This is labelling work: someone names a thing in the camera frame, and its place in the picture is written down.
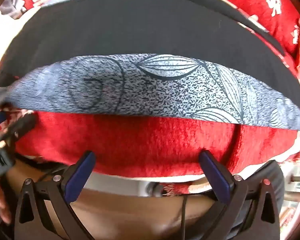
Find red printed blanket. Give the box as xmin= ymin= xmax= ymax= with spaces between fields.
xmin=0 ymin=0 xmax=300 ymax=179

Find person's left hand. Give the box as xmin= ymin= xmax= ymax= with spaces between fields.
xmin=0 ymin=176 xmax=13 ymax=225

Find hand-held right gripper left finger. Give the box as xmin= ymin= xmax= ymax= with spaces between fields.
xmin=14 ymin=151 xmax=97 ymax=240

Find grey cloth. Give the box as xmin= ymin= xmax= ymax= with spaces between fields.
xmin=0 ymin=0 xmax=28 ymax=20

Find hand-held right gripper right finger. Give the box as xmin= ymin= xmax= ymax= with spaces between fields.
xmin=199 ymin=150 xmax=282 ymax=240

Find black pants with grey band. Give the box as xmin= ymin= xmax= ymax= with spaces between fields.
xmin=0 ymin=0 xmax=300 ymax=132

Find black cable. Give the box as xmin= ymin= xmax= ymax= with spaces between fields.
xmin=179 ymin=195 xmax=190 ymax=240

